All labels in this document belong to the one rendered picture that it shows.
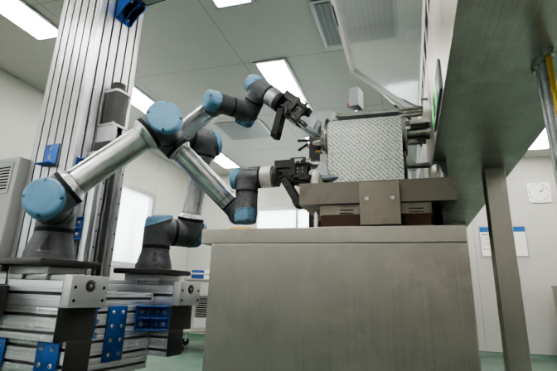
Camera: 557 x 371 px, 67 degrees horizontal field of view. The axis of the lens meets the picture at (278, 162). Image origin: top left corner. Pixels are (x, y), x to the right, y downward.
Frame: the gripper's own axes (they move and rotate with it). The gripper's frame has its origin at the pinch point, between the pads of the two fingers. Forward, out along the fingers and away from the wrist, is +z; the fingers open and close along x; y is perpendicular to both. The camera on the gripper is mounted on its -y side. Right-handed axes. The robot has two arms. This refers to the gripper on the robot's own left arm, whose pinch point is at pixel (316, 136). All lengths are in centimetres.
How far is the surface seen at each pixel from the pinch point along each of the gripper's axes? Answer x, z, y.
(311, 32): 160, -128, 94
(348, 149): -4.5, 13.6, 1.9
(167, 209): 474, -316, -167
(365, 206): -26.2, 33.8, -11.5
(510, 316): 9, 79, -8
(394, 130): -4.5, 21.2, 15.3
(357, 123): -3.9, 10.2, 10.7
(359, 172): -4.5, 21.1, -2.2
